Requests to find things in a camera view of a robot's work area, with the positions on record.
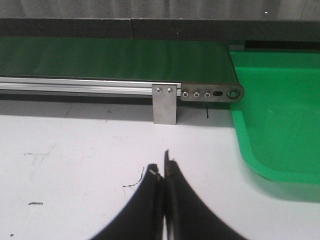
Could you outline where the dark grey raised platform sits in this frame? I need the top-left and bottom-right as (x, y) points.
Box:
(0, 18), (320, 51)

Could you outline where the grey pleated curtain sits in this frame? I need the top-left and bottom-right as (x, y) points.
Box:
(0, 0), (320, 21)

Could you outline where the aluminium conveyor side rail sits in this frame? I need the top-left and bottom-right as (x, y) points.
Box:
(0, 76), (182, 96)

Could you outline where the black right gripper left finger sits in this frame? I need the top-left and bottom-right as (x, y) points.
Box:
(93, 163), (165, 240)

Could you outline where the steel conveyor support bracket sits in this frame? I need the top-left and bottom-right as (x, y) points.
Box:
(152, 84), (177, 125)

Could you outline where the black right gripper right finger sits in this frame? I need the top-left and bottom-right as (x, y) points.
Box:
(164, 150), (241, 240)

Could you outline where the green plastic bin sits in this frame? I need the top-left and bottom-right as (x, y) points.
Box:
(230, 51), (320, 184)

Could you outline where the green conveyor belt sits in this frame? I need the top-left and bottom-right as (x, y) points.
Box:
(0, 36), (237, 83)

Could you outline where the steel conveyor end plate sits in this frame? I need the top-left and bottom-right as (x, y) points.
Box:
(180, 83), (245, 103)

